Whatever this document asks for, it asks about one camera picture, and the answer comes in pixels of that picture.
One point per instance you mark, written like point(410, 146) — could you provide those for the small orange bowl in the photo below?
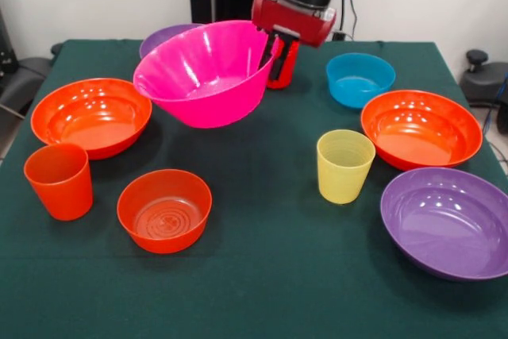
point(164, 212)

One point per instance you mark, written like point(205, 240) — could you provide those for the black pedestal leg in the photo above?
point(484, 81)
point(33, 71)

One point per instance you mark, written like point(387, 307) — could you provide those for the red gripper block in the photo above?
point(293, 17)

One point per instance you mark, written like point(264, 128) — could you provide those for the large orange bowl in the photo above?
point(91, 120)
point(420, 128)

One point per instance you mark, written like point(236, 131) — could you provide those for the purple bowl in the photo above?
point(444, 224)
point(158, 39)

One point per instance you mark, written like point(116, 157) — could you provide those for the blue bowl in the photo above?
point(361, 85)

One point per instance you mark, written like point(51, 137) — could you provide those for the black side stand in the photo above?
point(12, 93)

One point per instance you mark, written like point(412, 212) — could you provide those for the orange cup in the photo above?
point(59, 188)

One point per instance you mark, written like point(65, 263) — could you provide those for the large pink bowl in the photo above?
point(206, 93)

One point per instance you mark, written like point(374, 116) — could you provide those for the dark green tablecloth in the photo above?
point(254, 275)

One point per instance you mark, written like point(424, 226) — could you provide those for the red cup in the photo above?
point(279, 84)

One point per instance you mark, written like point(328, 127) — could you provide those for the yellow cup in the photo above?
point(345, 176)

